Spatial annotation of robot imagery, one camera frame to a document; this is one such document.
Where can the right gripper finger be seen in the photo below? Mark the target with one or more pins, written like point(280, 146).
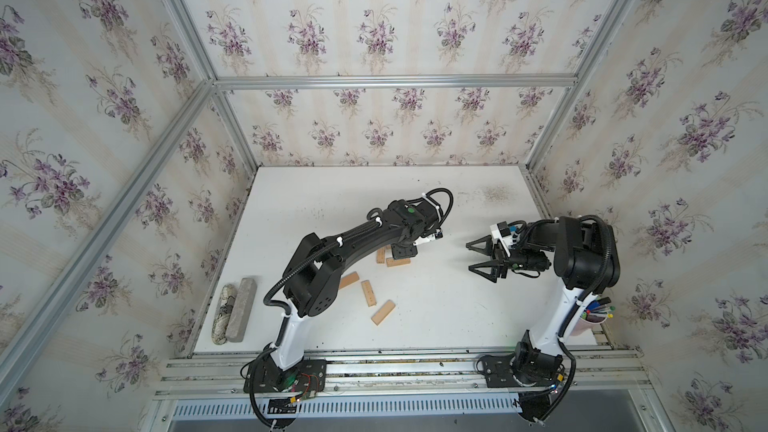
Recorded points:
point(483, 245)
point(487, 270)

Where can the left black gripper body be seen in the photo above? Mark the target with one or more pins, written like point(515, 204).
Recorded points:
point(405, 251)

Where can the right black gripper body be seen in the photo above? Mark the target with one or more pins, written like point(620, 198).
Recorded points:
point(522, 262)

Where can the wooden block numbered 67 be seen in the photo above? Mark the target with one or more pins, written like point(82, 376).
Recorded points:
point(348, 280)

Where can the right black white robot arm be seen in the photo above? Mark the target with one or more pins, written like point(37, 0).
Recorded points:
point(581, 252)

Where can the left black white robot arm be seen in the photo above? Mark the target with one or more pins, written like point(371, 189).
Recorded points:
point(310, 282)

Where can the wooden block bottom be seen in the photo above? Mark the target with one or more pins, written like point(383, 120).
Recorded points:
point(383, 312)

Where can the pink cup with pens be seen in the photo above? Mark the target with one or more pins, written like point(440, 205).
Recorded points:
point(596, 313)

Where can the patterned rolled cloth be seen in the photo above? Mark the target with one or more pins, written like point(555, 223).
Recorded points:
point(224, 310)

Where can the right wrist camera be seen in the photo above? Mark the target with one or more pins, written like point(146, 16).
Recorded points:
point(504, 234)

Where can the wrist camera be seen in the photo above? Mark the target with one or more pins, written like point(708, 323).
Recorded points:
point(504, 234)
point(437, 235)

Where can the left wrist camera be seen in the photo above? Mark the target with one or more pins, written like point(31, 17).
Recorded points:
point(437, 235)

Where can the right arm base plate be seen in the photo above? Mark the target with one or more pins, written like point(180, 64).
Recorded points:
point(540, 377)

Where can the aluminium rail frame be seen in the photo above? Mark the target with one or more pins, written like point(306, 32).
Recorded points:
point(392, 372)

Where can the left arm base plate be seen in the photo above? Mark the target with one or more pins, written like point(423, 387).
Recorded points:
point(274, 392)

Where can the white vented cable duct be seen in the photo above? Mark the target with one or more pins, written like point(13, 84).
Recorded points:
point(352, 406)

